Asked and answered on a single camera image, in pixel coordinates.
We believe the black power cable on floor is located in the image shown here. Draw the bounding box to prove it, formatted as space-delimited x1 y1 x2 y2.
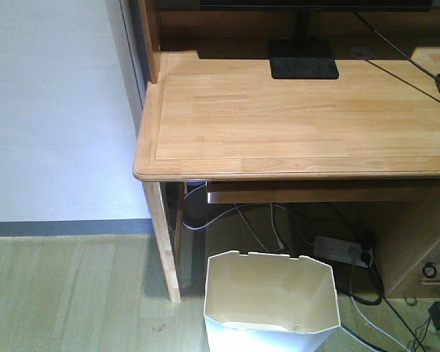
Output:
337 252 386 307

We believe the grey cable under desk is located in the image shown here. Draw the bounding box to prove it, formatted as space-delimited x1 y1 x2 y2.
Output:
181 183 290 254

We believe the wooden drawer cabinet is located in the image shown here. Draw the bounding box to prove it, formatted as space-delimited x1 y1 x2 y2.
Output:
372 197 440 298

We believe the white power strip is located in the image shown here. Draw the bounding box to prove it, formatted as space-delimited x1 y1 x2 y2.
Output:
313 235 373 268

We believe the white plastic trash bin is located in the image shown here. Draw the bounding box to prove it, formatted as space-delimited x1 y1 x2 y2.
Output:
203 251 341 351

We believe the light wooden desk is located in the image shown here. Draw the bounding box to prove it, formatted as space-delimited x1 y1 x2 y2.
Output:
133 1 440 302

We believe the black monitor with stand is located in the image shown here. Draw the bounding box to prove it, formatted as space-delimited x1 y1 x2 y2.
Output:
200 1 433 79

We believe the black monitor cable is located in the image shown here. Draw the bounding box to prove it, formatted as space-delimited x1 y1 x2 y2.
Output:
353 10 440 111

